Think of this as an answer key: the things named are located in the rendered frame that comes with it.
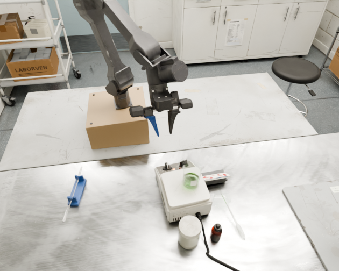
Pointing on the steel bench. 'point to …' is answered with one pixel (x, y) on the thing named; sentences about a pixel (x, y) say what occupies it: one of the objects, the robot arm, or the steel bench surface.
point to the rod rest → (77, 191)
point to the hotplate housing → (204, 209)
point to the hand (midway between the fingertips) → (163, 124)
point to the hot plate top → (171, 187)
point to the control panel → (169, 170)
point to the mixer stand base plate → (324, 220)
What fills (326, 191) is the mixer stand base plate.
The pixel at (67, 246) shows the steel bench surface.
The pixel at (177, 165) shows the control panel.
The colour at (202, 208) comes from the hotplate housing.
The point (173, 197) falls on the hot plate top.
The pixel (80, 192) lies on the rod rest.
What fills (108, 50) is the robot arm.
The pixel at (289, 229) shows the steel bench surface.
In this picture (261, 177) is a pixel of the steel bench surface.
